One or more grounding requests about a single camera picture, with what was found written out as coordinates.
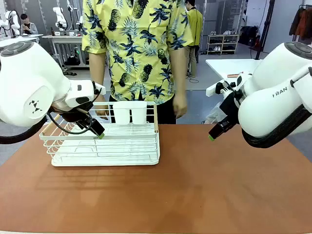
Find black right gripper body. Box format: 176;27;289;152
218;91;243;128

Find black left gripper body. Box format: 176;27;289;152
51;105;95;130

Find white wire dish rack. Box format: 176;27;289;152
39;101;161;167

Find person's right forearm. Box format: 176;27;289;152
88;52;108;113

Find person's left forearm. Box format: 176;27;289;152
168;47;188;97

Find person's right hand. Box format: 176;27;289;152
94;107;111;120

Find person's left hand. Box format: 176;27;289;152
172;94;188;120

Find clear plastic bag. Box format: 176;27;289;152
205;101;224;124

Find white plastic cutlery holder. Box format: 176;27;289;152
112;101;148;125

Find white drain tray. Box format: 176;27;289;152
51;146;161;167

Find large white side table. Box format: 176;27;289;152
205;58;263;85

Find black duffel bag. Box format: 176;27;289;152
64;56;81;66

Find black trousers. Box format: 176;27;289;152
109;94;177;125

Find wooden shoe shelf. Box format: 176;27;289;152
207;34;240;55

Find black bags pile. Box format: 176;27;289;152
240;25;262;47

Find white background workbench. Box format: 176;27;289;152
41;35;90;71

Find person in yellow-green jacket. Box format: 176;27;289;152
184;0;204;78

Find person in yellow shirt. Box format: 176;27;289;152
81;0;194;105

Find white background desk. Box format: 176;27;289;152
0;34;44;47

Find black stand pole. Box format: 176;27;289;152
255;0;275;60

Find seated person in black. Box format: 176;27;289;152
20;13;39;35

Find hanging jackets on rack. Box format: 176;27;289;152
289;4;312;41

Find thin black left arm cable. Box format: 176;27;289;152
47;81;102;136

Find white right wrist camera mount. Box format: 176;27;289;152
206;77;242;97

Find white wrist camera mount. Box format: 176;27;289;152
206;77;242;97
94;81;107;96

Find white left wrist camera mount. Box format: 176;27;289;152
94;81;107;96

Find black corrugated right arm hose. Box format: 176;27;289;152
241;103;312;149

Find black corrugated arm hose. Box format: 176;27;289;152
0;116;48;145
241;103;312;149

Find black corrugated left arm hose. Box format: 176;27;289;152
0;116;48;145

